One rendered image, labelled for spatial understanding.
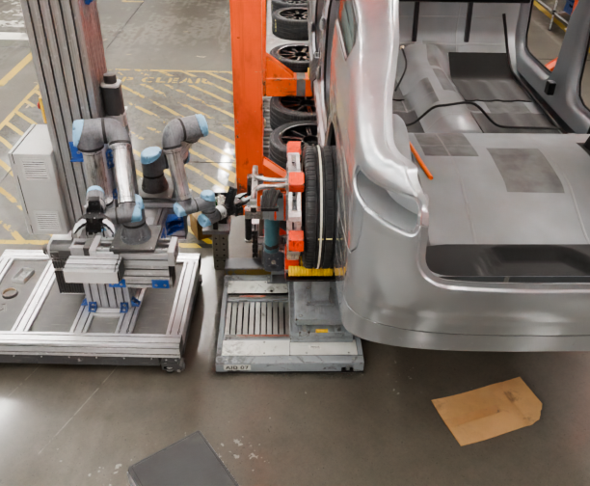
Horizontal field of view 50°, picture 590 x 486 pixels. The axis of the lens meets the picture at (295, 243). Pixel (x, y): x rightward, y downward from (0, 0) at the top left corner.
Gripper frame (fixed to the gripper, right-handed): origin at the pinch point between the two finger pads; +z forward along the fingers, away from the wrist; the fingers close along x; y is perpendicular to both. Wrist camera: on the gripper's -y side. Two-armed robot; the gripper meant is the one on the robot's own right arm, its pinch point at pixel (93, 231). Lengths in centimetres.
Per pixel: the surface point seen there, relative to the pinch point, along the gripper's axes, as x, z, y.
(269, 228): -92, -72, 45
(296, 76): -162, -296, 35
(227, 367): -68, -30, 111
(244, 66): -76, -110, -34
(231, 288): -80, -94, 106
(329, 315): -126, -41, 85
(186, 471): -36, 52, 85
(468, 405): -189, 21, 98
